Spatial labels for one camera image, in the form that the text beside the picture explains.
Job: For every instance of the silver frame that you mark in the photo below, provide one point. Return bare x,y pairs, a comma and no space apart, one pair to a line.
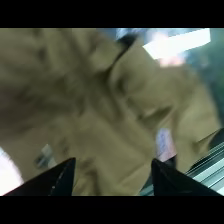
213,173

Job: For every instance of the brown T-shirt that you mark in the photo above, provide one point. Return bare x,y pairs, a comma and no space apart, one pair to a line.
100,133

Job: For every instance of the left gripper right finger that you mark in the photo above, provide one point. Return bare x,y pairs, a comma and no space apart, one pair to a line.
176,185

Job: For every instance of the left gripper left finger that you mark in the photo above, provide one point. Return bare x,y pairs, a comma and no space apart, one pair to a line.
55,181

